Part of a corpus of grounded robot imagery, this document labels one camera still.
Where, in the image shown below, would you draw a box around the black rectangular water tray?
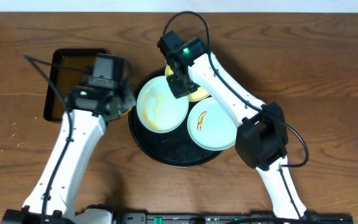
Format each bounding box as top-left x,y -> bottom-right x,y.
44,49 -> 108,123

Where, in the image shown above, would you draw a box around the yellow plate with stain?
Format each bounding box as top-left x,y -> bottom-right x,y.
165,65 -> 210,102

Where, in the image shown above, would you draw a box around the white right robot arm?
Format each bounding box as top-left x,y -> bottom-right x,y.
157,38 -> 307,220

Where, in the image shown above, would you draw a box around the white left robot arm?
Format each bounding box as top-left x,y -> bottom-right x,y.
1,78 -> 136,223

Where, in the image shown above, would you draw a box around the round black serving tray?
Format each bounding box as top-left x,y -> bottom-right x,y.
127,68 -> 239,168

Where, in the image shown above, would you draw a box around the mint green plate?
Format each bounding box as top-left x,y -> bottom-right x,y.
136,76 -> 189,134
187,97 -> 237,151

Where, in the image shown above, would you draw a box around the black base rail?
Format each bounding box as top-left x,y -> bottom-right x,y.
73,212 -> 354,224

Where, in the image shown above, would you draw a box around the orange green scrub sponge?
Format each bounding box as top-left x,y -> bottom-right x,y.
111,93 -> 136,117

